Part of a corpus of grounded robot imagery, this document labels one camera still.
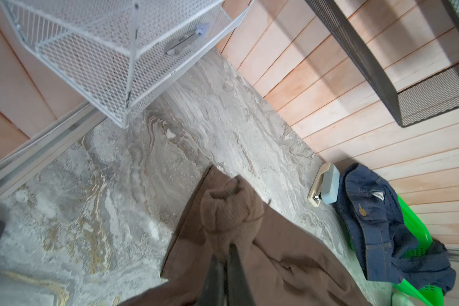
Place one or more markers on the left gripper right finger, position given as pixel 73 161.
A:
pixel 238 290

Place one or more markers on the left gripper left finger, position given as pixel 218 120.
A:
pixel 213 291

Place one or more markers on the brown trousers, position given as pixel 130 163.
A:
pixel 284 265

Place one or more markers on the dark blue denim jeans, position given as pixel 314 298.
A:
pixel 371 211

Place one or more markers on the green plastic basket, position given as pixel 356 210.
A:
pixel 429 294

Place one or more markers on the white wire mesh shelf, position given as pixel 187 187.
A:
pixel 121 55

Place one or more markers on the black wire mesh basket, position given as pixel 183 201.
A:
pixel 399 47

